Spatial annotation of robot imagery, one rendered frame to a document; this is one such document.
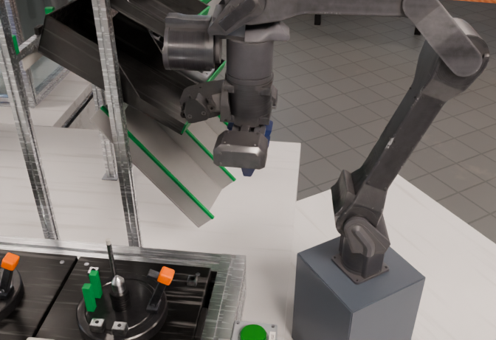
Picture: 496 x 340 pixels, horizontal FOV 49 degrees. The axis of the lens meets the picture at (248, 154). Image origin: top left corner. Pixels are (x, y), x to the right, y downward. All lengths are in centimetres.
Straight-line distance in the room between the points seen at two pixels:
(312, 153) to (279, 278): 205
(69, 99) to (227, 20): 128
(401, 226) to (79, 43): 78
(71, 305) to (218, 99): 45
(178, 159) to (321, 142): 220
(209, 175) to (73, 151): 55
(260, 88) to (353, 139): 265
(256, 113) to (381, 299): 33
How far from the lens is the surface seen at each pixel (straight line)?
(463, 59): 67
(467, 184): 307
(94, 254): 106
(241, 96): 67
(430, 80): 68
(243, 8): 61
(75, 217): 132
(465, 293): 117
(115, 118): 94
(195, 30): 66
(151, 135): 108
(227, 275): 99
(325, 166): 303
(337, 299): 82
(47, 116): 178
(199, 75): 106
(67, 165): 151
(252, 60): 65
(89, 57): 95
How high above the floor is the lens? 165
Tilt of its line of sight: 32 degrees down
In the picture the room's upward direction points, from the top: straight up
